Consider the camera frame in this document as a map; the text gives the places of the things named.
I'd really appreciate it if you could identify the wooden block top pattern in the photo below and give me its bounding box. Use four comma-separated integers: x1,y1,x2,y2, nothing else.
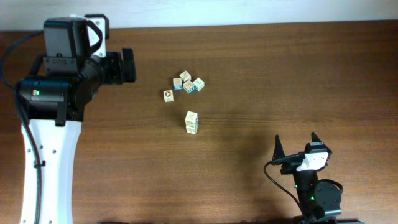
179,71,192,83

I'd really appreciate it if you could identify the wooden block teal pattern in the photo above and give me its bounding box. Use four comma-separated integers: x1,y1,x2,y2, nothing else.
193,78,205,91

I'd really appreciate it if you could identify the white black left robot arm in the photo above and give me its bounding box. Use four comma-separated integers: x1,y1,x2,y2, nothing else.
14,14,136,223

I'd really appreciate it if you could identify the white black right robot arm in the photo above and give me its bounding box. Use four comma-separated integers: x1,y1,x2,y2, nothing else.
264,132,360,223

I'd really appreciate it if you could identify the wooden block yellow letter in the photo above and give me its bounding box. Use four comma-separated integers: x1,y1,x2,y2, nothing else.
186,126,198,134

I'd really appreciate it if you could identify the wooden block blue side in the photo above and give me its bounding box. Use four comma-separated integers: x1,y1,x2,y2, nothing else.
172,78,183,90

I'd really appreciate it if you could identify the wooden block green N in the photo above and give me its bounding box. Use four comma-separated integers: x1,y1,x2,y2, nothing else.
185,111,198,128

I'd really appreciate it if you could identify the wooden block blue edge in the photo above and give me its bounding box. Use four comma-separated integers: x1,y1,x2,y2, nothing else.
183,80,195,94

